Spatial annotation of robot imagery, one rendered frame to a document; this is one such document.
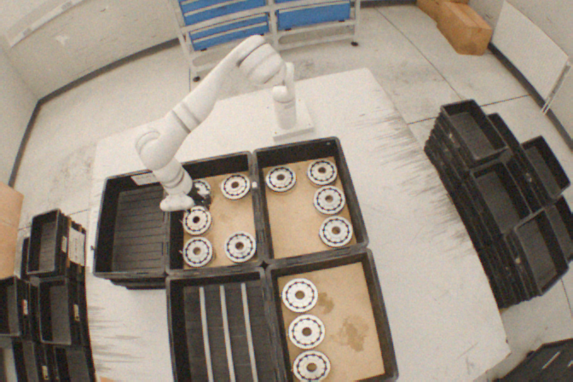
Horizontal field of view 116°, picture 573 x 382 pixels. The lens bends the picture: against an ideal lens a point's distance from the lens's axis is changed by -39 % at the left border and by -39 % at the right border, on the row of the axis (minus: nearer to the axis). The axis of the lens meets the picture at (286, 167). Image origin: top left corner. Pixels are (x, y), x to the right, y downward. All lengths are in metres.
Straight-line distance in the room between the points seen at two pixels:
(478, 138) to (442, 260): 0.94
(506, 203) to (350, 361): 1.33
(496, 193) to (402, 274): 0.97
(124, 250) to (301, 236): 0.65
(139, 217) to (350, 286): 0.78
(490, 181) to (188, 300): 1.68
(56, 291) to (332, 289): 1.66
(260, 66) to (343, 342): 0.76
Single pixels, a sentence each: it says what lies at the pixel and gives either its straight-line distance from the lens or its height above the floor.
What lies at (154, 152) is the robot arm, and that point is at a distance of 0.63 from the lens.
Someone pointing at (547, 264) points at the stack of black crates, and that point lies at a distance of 1.79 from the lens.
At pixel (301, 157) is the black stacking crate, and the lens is 1.05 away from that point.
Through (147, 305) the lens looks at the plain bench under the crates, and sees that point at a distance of 1.19.
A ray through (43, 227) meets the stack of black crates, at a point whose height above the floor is 0.49.
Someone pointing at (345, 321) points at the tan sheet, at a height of 0.83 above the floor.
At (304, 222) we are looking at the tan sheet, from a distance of 0.96.
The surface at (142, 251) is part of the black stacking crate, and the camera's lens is 1.09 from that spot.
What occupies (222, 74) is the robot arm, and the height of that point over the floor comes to 1.33.
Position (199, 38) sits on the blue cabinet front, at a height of 0.44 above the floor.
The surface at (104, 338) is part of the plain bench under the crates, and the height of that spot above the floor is 0.70.
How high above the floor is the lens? 1.71
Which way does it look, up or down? 56 degrees down
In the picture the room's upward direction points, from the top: 8 degrees counter-clockwise
